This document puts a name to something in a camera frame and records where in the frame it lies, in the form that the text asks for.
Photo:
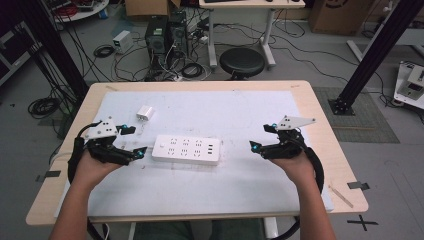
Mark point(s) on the small cardboard box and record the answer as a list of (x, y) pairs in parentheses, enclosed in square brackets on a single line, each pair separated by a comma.
[(150, 7)]

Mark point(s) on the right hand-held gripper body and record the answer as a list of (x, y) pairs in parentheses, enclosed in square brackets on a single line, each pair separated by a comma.
[(290, 145)]

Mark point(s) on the wooden table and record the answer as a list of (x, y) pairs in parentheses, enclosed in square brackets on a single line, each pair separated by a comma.
[(343, 186)]

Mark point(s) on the thin wooden stick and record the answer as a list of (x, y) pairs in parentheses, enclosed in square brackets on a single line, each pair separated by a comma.
[(340, 196)]

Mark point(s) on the white table leg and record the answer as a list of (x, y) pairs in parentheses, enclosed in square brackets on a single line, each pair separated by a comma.
[(270, 228)]

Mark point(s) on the black computer tower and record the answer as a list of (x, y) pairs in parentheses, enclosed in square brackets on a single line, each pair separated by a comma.
[(178, 33), (156, 40)]

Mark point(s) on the black metal stand post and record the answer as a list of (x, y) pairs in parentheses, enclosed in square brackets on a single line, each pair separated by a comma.
[(376, 56), (55, 43)]

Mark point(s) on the person's left hand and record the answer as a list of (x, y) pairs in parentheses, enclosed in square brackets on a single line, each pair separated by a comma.
[(90, 170)]

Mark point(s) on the large cardboard box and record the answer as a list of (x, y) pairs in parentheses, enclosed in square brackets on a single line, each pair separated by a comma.
[(340, 15)]

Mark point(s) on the round white table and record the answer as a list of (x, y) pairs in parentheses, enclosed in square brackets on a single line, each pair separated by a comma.
[(83, 10)]

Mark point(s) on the white power supply box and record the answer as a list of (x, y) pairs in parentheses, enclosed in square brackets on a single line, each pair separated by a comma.
[(122, 40)]

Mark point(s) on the grey floor mat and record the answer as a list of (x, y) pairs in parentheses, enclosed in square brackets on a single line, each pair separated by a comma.
[(370, 126)]

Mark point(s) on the white power strip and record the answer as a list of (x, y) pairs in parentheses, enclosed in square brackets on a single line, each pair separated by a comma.
[(186, 150)]

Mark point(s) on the grey metal rack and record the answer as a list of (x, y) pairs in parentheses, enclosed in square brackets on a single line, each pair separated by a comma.
[(15, 53)]

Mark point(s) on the white device on floor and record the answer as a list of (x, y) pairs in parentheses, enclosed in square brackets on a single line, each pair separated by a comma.
[(410, 85)]

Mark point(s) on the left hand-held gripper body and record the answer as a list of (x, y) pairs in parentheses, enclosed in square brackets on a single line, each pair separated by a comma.
[(101, 130)]

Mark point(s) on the white table mat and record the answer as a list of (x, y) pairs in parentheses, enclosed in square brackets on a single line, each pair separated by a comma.
[(200, 186)]

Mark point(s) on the person's right hand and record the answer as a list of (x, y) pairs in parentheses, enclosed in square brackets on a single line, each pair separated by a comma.
[(300, 170)]

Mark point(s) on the white charger plug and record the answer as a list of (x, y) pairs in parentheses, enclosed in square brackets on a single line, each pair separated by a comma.
[(145, 113)]

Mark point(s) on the black round stool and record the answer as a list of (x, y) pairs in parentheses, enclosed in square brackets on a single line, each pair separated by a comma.
[(242, 61)]

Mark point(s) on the black tape strip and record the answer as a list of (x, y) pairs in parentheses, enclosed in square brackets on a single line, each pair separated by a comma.
[(358, 185), (50, 174)]

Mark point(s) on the white desk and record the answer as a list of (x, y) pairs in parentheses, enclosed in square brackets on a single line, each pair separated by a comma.
[(253, 4)]

